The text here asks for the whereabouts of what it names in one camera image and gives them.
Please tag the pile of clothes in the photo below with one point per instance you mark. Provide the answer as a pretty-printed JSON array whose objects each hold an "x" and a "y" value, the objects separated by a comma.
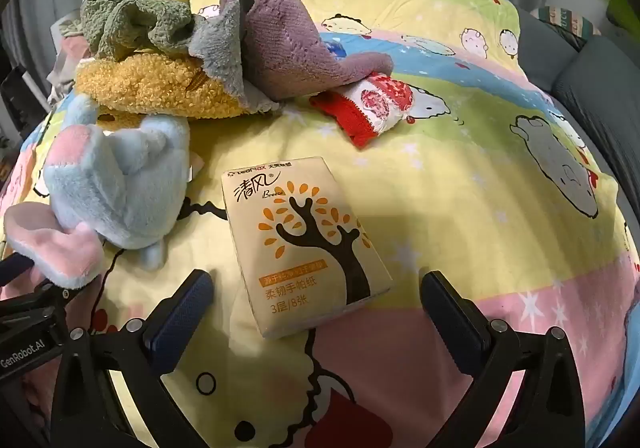
[{"x": 65, "y": 73}]

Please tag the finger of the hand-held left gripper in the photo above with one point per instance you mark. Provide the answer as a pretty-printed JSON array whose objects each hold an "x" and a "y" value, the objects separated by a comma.
[{"x": 15, "y": 266}]

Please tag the red white small pack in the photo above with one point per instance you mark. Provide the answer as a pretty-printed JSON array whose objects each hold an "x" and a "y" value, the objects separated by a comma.
[{"x": 380, "y": 100}]

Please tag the green fuzzy cloth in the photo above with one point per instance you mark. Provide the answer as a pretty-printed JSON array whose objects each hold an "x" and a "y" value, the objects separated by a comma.
[{"x": 115, "y": 23}]

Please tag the yellow fuzzy pad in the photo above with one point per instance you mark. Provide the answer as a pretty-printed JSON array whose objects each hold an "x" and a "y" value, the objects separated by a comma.
[{"x": 150, "y": 83}]

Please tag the beige tissue pack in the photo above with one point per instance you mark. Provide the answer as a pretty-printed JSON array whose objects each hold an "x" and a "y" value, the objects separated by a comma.
[{"x": 300, "y": 248}]

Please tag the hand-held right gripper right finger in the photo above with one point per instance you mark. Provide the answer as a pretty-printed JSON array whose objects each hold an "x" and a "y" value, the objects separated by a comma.
[{"x": 457, "y": 323}]

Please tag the patterned pillow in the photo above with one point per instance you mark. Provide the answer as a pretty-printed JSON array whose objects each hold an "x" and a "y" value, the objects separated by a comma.
[{"x": 565, "y": 20}]

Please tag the blue pink elephant plush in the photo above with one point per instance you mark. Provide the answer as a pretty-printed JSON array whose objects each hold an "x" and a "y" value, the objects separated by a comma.
[{"x": 115, "y": 178}]

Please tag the purple grey towel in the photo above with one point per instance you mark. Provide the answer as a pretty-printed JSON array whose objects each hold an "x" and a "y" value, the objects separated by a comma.
[{"x": 280, "y": 38}]

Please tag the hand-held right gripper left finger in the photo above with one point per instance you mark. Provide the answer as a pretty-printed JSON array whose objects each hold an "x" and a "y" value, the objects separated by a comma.
[{"x": 182, "y": 323}]

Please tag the cartoon printed blanket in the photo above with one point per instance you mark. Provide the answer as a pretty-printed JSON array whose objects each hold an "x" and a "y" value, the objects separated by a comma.
[{"x": 450, "y": 228}]

